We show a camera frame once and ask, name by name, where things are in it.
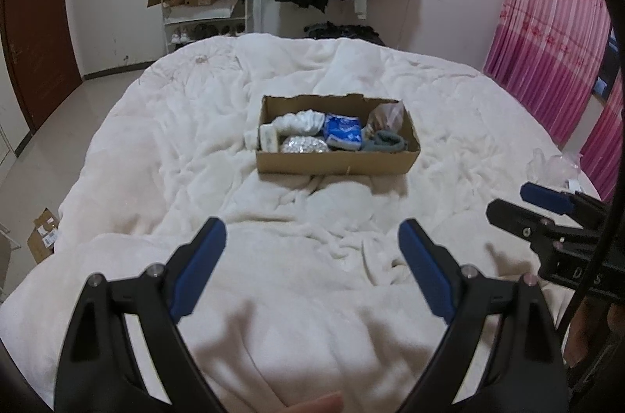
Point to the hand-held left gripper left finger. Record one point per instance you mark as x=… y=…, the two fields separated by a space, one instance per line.
x=200 y=266

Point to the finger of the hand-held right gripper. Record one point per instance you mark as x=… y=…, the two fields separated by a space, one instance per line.
x=544 y=197
x=512 y=218

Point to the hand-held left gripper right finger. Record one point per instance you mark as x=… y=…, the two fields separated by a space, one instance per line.
x=425 y=271

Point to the grey knit cloth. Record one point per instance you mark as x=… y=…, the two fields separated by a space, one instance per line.
x=385 y=143

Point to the brown cardboard box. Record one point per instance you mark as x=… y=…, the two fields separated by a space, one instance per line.
x=337 y=164

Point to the small white wipes packet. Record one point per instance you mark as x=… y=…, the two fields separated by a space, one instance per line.
x=268 y=139

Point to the clear plastic bag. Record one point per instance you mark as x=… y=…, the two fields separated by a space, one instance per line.
x=385 y=115

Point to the blue tissue packet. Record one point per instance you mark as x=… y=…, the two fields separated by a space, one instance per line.
x=342 y=130

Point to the white sock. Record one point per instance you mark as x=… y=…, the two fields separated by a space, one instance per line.
x=302 y=120

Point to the person's right hand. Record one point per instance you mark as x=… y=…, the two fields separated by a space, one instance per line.
x=581 y=330

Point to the person's left hand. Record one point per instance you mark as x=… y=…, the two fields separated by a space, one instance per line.
x=312 y=403

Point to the clear bubble wrap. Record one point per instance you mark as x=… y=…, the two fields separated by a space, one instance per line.
x=554 y=169

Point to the dark window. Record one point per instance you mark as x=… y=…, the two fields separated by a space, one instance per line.
x=603 y=88

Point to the white bed blanket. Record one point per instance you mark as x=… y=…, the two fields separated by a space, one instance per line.
x=195 y=139

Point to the cream fleece blanket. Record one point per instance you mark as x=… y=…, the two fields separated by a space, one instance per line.
x=312 y=335

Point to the flat cardboard box with label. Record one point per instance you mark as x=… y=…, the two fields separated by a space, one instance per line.
x=41 y=237

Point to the pink curtain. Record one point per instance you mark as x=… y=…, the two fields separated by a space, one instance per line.
x=547 y=27

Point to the pair of white shoes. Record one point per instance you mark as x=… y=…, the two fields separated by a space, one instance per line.
x=180 y=36

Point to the row of dark shoes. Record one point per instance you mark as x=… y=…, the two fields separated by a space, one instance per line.
x=219 y=30

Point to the white shoe rack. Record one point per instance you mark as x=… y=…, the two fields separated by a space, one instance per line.
x=205 y=21

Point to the black bag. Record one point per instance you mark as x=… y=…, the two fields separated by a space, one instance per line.
x=342 y=31

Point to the brown wooden door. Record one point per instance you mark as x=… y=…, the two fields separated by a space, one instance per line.
x=39 y=52

